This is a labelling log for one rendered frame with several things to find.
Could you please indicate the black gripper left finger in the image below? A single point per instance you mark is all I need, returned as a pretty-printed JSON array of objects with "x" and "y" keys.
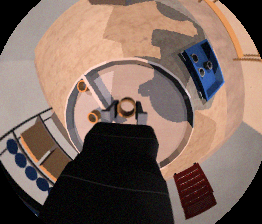
[{"x": 108, "y": 115}]

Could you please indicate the blue crate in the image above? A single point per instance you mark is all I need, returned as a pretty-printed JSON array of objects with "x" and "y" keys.
[{"x": 213, "y": 79}]

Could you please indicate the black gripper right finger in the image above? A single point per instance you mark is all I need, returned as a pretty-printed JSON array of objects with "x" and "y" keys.
[{"x": 141, "y": 116}]

